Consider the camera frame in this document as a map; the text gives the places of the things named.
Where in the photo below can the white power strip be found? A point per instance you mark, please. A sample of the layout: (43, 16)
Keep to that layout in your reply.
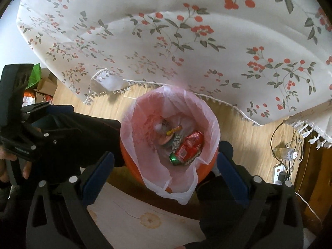
(277, 172)

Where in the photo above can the wooden side table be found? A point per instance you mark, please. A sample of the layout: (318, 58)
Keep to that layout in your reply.
(319, 181)

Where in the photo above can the person's left hand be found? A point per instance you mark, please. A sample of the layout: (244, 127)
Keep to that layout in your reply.
(4, 168)

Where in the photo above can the red yellow snack wrapper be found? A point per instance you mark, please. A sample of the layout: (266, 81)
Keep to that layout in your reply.
(174, 130)

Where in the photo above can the brown cardboard box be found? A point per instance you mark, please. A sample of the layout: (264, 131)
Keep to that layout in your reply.
(48, 81)

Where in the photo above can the beige floral floor mat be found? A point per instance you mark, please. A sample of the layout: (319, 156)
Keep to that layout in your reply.
(134, 217)

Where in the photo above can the dotted snack packet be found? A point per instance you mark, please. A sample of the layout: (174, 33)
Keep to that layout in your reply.
(177, 142)

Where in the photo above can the person's right leg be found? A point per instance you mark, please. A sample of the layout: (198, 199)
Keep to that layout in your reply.
(215, 212)

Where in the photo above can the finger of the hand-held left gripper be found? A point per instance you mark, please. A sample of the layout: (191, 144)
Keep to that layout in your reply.
(49, 141)
(63, 112)

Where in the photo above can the orange bin pink liner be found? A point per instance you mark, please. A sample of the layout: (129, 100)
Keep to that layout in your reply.
(145, 114)

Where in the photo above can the orange trash bin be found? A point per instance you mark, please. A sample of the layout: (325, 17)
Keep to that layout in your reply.
(129, 163)

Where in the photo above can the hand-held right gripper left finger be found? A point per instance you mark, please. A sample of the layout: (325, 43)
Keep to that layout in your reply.
(98, 179)

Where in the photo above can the red soda can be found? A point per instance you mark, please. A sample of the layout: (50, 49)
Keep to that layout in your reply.
(189, 145)

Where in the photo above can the clear plastic bottle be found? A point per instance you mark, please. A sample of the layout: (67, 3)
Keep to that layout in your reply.
(285, 153)

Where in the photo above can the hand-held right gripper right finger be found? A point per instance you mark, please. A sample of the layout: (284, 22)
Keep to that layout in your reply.
(233, 179)

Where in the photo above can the floral tablecloth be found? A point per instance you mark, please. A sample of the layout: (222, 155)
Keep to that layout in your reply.
(181, 64)

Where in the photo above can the orange cardboard box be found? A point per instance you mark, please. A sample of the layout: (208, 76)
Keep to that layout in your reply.
(39, 98)

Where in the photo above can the green plastic bag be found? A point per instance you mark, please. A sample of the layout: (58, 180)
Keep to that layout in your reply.
(33, 75)

